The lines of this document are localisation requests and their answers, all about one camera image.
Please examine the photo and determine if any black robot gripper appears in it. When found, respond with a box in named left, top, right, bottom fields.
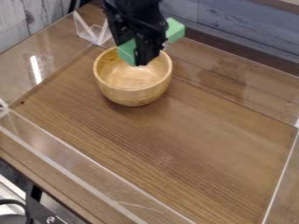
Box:
left=103, top=0, right=169, bottom=67

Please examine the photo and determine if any green rectangular block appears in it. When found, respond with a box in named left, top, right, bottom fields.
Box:
left=117, top=17, right=186, bottom=67

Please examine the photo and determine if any brown wooden bowl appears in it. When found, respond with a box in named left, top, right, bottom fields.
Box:
left=93, top=47, right=174, bottom=107

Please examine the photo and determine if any black metal table leg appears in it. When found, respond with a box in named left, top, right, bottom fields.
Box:
left=26, top=185, right=69, bottom=224

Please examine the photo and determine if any clear acrylic corner bracket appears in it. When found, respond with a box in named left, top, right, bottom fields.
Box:
left=73, top=11, right=113, bottom=46

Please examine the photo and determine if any clear acrylic front wall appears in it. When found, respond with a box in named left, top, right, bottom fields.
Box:
left=0, top=99, right=196, bottom=224

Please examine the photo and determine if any black cable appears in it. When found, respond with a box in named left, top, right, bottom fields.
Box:
left=0, top=199, right=38, bottom=224

